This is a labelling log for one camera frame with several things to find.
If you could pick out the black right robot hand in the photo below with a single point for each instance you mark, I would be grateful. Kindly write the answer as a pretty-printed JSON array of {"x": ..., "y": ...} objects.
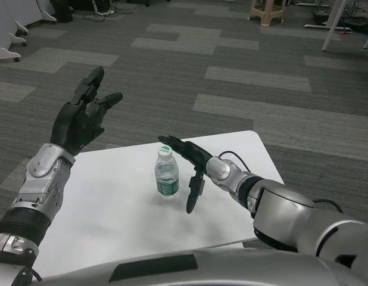
[{"x": 196, "y": 153}]

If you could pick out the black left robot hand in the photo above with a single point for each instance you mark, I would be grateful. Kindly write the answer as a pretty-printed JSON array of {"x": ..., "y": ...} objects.
[{"x": 71, "y": 125}]

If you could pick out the clear water bottle green label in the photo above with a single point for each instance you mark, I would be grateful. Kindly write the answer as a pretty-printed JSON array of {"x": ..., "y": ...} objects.
[{"x": 166, "y": 175}]

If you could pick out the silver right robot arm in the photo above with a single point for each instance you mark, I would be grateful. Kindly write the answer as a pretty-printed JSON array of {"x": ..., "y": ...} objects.
[{"x": 285, "y": 214}]

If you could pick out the white partition caster foot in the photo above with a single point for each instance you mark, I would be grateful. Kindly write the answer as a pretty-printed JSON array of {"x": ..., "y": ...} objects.
[
  {"x": 17, "y": 38},
  {"x": 22, "y": 28},
  {"x": 6, "y": 53},
  {"x": 50, "y": 15}
]

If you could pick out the black bag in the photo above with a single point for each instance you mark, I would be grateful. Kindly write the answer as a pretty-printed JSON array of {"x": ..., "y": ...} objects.
[{"x": 62, "y": 10}]

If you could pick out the white power strip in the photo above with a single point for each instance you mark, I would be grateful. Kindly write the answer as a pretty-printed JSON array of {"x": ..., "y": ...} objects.
[{"x": 106, "y": 12}]

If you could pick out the silver robot chest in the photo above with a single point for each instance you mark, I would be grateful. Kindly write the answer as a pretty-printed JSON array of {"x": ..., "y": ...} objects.
[{"x": 246, "y": 268}]

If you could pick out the beige plastic stool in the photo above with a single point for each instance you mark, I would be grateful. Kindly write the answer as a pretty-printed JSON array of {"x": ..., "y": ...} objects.
[{"x": 265, "y": 13}]

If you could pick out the black box with green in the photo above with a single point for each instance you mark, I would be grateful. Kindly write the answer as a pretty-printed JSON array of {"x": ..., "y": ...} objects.
[{"x": 358, "y": 24}]

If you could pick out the white desk leg frame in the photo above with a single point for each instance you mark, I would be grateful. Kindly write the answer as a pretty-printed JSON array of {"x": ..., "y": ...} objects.
[{"x": 331, "y": 28}]

